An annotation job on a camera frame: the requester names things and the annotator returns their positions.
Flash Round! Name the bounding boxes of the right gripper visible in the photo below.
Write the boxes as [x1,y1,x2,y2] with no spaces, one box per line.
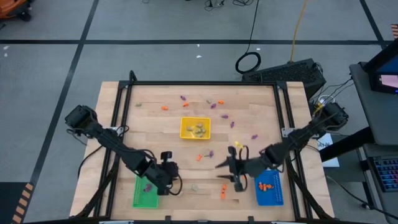
[215,146,259,193]

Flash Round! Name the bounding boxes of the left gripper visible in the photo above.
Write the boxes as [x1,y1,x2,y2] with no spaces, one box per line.
[146,151,180,196]

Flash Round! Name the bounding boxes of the green plastic basket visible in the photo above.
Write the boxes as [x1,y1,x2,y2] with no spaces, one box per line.
[132,172,160,209]

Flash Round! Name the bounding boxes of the yellow plastic basket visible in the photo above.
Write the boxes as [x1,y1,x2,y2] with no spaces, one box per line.
[179,116,211,140]

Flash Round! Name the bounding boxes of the blue plastic basket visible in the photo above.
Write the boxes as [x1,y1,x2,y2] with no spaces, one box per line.
[254,169,284,207]

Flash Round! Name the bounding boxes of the white paper sheet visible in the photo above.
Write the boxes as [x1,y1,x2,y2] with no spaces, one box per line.
[316,133,340,169]

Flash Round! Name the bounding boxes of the black computer case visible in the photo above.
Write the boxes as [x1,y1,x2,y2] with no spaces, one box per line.
[241,58,327,100]

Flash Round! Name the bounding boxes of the black desk crossbar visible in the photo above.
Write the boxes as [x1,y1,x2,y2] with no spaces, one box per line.
[319,126,376,162]

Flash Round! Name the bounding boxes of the hazard striped floor mat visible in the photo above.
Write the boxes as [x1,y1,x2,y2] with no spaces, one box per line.
[0,182,35,224]

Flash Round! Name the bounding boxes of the backlit keyboard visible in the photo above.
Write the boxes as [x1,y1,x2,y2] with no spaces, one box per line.
[368,154,398,193]

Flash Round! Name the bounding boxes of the grey side desk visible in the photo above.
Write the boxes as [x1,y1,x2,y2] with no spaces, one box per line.
[349,61,398,147]

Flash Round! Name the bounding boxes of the grey keyboard shelf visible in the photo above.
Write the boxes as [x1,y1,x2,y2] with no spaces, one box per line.
[357,142,398,224]

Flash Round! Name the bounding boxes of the black computer monitor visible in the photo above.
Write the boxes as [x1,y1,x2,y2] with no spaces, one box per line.
[363,39,398,95]

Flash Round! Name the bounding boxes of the orange wheeled machine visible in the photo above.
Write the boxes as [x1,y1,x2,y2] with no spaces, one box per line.
[0,0,34,22]

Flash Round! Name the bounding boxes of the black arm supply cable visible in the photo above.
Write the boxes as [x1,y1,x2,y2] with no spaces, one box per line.
[76,143,106,180]

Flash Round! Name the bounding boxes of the black coiled cable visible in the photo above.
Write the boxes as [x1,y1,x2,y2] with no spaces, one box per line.
[234,0,262,75]

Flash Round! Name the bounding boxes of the black floor cable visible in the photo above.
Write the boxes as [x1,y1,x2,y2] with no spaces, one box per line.
[325,174,398,220]

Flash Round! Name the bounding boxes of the yellow extension cable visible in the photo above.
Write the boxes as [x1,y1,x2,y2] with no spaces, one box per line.
[289,0,309,63]

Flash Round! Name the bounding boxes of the black cable bundle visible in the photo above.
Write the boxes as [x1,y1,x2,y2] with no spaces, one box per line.
[203,0,256,12]

